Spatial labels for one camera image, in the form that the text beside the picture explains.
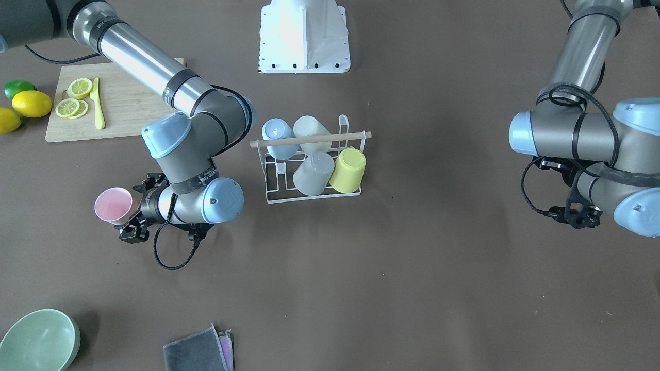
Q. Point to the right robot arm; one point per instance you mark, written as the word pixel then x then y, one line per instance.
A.
pixel 203 121

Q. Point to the wooden cutting board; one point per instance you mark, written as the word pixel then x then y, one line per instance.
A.
pixel 127 105

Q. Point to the grey cup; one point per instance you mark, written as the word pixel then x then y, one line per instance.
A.
pixel 313 174

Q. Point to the green lime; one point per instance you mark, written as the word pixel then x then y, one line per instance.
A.
pixel 14 87

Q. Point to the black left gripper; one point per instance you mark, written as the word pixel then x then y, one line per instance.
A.
pixel 567 175

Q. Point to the yellow lemon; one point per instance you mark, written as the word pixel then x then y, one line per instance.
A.
pixel 32 104
pixel 9 120

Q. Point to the white cup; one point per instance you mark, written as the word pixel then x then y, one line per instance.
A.
pixel 309 126

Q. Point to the grey folded cloth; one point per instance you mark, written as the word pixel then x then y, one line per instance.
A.
pixel 206 350

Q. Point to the light blue cup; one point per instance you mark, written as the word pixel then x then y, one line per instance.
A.
pixel 275 129

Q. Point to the lemon slice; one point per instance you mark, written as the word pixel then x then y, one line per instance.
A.
pixel 72 108
pixel 80 88

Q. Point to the yellow plastic knife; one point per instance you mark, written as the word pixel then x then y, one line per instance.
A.
pixel 95 95

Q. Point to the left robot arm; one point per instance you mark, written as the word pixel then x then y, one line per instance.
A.
pixel 609 160

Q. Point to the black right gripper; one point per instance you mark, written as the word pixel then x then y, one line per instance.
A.
pixel 149 204

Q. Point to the pink cup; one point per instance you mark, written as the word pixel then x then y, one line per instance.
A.
pixel 116 205

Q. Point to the white wire cup holder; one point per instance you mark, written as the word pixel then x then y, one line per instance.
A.
pixel 278 174

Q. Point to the green bowl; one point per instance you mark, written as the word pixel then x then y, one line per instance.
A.
pixel 46 339

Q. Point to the yellow cup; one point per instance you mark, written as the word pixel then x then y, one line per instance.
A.
pixel 348 172

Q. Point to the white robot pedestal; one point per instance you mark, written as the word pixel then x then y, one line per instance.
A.
pixel 303 37

